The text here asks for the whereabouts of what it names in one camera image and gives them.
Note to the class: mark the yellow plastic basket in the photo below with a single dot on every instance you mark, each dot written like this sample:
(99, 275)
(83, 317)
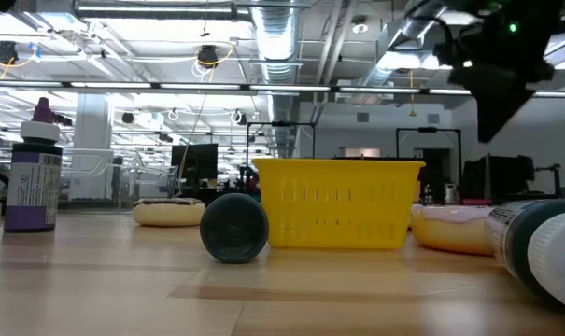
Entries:
(338, 205)

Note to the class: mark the dark green bottle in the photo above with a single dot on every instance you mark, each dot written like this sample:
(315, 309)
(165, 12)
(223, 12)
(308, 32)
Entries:
(234, 228)

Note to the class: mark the blue bottle white cap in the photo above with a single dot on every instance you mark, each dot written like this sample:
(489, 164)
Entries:
(534, 247)

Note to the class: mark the black equipment block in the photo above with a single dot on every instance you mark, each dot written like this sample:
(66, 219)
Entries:
(497, 177)

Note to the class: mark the pink glazed toy donut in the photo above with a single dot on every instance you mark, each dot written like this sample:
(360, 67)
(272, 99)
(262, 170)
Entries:
(450, 231)

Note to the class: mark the white building column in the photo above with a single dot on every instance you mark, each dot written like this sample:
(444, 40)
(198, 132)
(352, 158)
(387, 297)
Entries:
(93, 135)

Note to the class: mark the red flat object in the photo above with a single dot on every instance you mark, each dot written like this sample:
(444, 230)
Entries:
(476, 201)

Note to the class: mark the clear plastic bin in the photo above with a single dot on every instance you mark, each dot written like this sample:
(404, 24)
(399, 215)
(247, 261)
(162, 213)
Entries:
(100, 158)

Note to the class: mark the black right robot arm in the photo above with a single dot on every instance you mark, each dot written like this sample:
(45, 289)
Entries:
(506, 9)

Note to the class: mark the black metal frame stand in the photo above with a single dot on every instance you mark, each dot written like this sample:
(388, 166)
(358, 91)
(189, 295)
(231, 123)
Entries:
(429, 130)
(282, 124)

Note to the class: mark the chocolate glazed toy donut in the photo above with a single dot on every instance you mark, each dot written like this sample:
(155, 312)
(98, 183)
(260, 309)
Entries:
(168, 214)

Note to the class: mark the long ceiling light bar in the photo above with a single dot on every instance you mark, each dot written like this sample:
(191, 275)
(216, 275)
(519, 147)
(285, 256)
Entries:
(286, 88)

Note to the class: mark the silver metal can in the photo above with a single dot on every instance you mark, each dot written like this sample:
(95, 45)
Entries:
(450, 192)

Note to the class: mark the black computer monitor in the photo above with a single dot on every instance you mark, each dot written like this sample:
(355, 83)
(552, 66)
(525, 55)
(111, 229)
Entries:
(195, 163)

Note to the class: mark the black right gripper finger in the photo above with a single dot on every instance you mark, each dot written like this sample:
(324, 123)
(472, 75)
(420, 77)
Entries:
(494, 112)

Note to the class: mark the purple label ink bottle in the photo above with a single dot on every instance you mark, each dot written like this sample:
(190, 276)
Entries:
(32, 186)

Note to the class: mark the black small stand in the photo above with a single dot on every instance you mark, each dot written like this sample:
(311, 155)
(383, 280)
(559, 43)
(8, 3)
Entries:
(555, 179)

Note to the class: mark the silver smooth ceiling duct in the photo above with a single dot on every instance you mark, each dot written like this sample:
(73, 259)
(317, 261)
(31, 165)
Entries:
(417, 18)

